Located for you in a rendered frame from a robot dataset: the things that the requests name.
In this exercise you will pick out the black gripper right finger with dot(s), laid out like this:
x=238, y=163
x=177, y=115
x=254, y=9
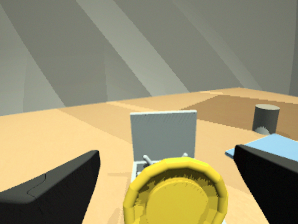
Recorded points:
x=272, y=181

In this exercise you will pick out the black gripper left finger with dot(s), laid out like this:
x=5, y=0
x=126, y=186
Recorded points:
x=60, y=196

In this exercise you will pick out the yellow round plate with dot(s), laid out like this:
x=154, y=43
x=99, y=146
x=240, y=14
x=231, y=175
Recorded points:
x=176, y=191

